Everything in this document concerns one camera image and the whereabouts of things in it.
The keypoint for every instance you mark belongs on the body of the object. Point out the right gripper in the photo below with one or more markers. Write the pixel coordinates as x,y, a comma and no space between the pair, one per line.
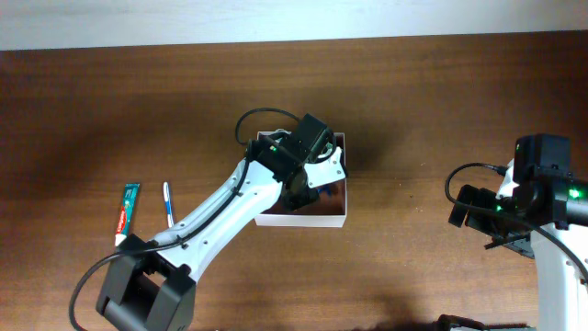
516,243

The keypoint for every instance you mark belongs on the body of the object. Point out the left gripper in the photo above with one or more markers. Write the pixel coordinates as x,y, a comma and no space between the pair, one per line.
295,200

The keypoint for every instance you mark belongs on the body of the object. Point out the green red toothpaste tube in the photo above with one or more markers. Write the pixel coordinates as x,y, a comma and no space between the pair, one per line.
129,197

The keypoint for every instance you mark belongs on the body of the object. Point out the blue disposable razor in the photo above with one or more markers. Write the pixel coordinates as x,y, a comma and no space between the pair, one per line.
329,190

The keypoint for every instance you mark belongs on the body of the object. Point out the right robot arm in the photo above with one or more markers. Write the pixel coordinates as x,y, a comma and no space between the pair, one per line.
539,212

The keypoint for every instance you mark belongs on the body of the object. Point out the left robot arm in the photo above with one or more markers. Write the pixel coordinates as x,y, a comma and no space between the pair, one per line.
152,285

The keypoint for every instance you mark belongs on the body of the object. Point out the white square cardboard box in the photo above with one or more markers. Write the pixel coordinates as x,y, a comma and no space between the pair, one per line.
317,215

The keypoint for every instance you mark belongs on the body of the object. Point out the blue white toothbrush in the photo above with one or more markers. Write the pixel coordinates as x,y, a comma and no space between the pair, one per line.
168,205

